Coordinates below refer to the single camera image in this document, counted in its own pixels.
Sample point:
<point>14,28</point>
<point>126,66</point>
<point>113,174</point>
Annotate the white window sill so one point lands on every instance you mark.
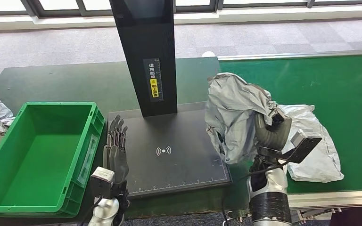
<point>262,14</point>

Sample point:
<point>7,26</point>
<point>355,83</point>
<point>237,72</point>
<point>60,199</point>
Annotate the small white round object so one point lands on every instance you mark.
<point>209,54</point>

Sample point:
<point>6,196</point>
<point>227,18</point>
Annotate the dark boxy object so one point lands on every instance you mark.
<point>356,216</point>

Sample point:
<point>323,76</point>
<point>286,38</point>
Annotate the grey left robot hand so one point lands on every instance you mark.
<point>118,159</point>

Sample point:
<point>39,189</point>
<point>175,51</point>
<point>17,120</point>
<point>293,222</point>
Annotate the green conveyor belt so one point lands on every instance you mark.
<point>324,81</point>

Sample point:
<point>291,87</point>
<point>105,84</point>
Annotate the dark green table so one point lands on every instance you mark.
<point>74,81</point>

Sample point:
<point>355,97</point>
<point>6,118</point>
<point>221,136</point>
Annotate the green plastic crate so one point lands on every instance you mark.
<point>43,156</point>

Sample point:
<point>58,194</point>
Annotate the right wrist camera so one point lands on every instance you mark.
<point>306,146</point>

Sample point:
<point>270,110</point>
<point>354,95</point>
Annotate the plain pale grey parcel bag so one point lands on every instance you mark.
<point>318,156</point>

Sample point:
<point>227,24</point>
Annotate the black inbound scanner machine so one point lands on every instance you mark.
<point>146,37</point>

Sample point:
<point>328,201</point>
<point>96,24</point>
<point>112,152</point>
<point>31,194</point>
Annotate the dark window frame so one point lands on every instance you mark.
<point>74,7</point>

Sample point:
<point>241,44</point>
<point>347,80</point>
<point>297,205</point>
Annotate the grey printed parcel bag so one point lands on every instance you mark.
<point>231,112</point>

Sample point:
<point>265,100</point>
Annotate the black yellow machine label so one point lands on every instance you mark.
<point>153,81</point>

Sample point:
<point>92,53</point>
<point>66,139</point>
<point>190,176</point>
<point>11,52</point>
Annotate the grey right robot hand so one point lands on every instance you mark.
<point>271,135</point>

